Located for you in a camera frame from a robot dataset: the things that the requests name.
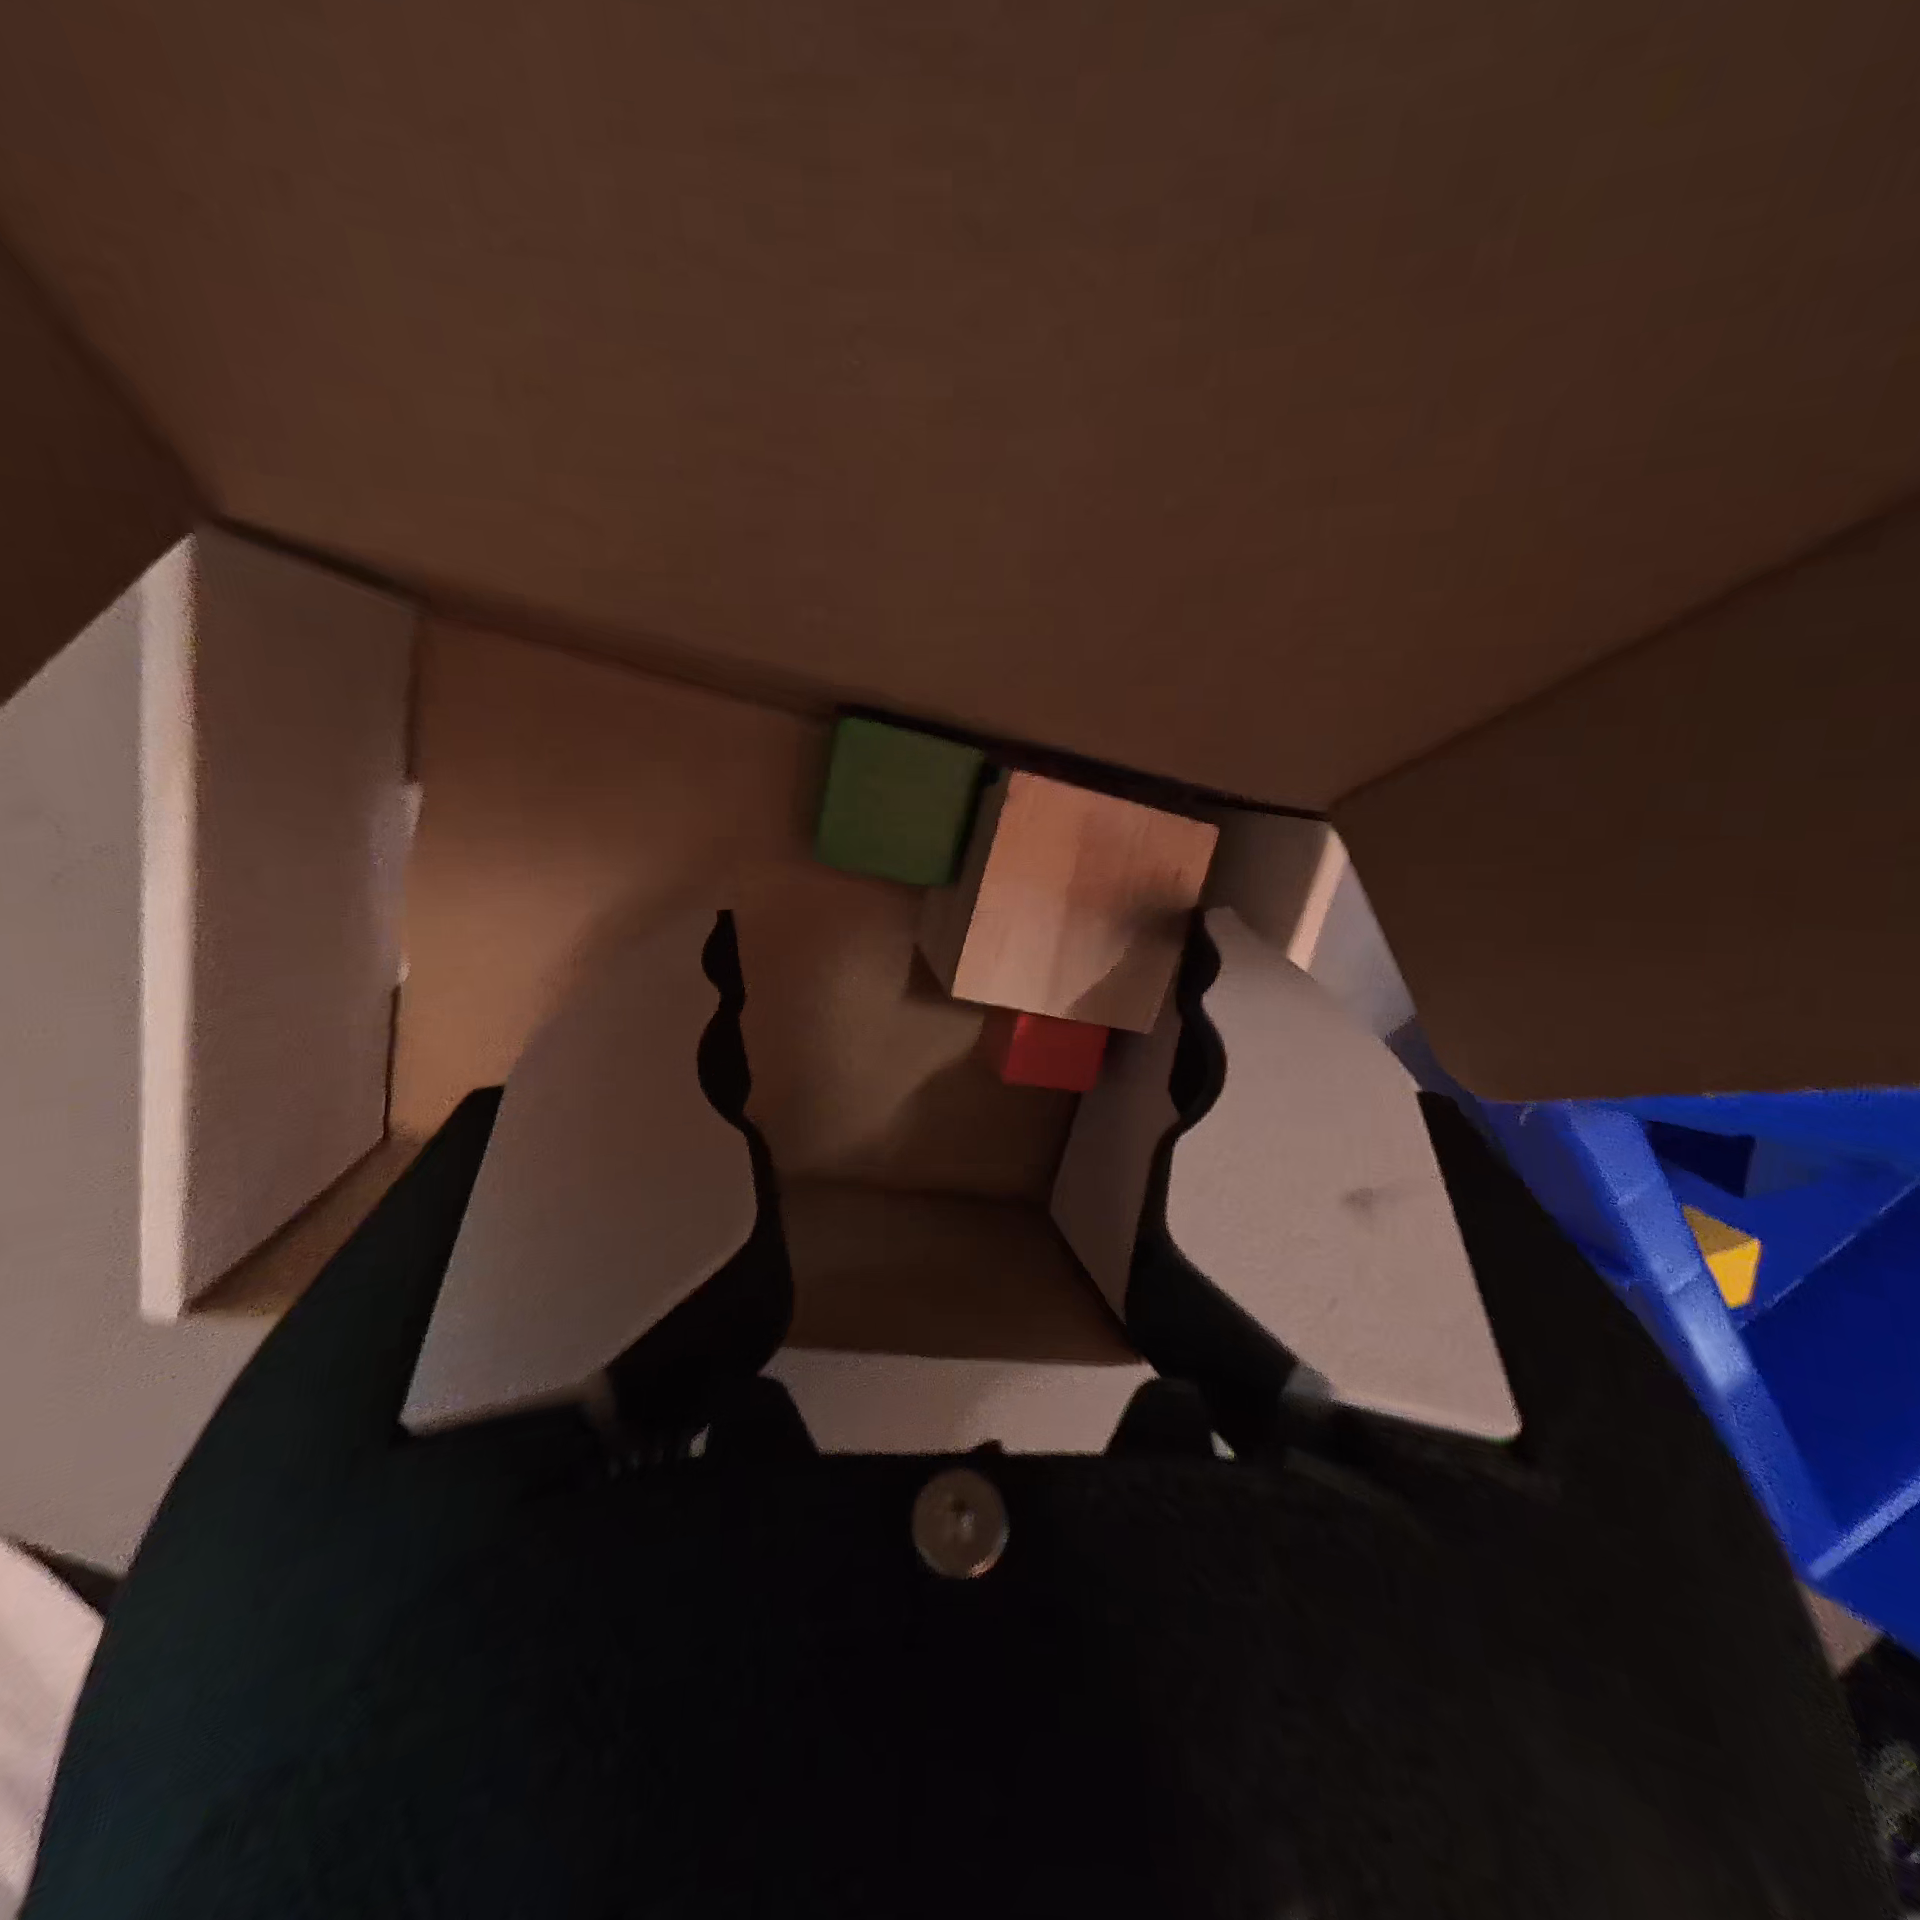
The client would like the yellow wooden cube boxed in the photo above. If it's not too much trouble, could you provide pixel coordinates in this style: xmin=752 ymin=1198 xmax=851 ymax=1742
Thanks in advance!
xmin=1680 ymin=1207 xmax=1761 ymax=1307

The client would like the blue plastic bin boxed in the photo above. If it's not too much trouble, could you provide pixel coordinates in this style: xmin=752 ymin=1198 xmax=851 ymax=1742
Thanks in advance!
xmin=1408 ymin=1016 xmax=1920 ymax=1655

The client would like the natural wooden cube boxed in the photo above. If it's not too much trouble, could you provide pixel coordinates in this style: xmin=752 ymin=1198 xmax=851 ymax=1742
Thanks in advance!
xmin=916 ymin=769 xmax=1221 ymax=1037

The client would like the red wooden cube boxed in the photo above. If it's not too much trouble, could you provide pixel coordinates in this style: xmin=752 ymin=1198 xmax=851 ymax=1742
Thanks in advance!
xmin=999 ymin=1013 xmax=1112 ymax=1091

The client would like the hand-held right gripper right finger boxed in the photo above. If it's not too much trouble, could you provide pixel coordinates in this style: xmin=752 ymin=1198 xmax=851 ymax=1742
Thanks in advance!
xmin=1046 ymin=902 xmax=1527 ymax=1445

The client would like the white cardboard mailer box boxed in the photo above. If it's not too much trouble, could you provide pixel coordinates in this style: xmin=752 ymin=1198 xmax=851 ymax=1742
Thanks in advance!
xmin=0 ymin=0 xmax=1920 ymax=1420

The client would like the green wooden cube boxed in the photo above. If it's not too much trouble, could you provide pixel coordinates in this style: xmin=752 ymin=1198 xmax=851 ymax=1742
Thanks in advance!
xmin=813 ymin=715 xmax=987 ymax=888

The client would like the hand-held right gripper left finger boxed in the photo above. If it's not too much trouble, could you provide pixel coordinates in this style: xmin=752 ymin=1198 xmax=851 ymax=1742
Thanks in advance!
xmin=400 ymin=902 xmax=795 ymax=1438

